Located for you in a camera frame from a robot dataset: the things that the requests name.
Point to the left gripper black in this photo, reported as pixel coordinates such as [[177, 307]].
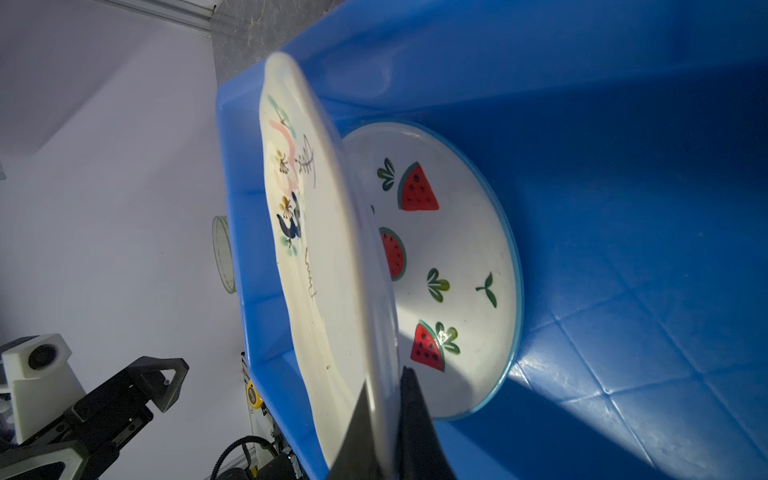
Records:
[[87, 438]]

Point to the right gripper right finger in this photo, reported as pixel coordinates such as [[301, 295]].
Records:
[[419, 453]]

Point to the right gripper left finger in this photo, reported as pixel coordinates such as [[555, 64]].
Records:
[[356, 458]]

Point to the watermelon pattern white plate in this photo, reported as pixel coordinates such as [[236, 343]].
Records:
[[453, 262]]

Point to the cream floral plate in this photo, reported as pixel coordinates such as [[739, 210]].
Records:
[[332, 270]]

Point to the yellow tape measure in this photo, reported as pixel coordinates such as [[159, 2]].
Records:
[[254, 399]]

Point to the green glass cup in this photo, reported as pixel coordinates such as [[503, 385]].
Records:
[[223, 253]]

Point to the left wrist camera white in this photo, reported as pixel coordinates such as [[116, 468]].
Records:
[[41, 385]]

